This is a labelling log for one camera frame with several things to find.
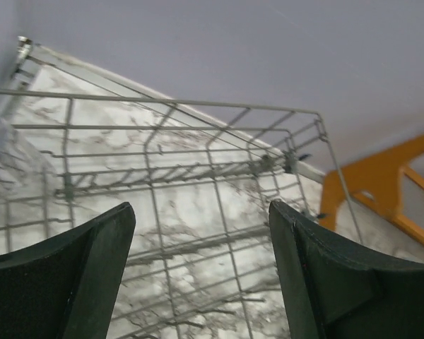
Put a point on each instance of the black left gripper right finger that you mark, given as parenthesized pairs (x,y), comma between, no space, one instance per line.
(333,287)

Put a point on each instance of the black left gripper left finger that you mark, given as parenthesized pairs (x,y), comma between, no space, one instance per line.
(66,286)

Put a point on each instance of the clear octagonal glass tumbler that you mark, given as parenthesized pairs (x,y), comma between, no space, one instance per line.
(21,164)

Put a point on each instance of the wooden shelf rack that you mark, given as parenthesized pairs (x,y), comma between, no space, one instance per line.
(375,181)

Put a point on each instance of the grey wire dish rack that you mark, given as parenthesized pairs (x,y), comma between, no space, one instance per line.
(200,177)

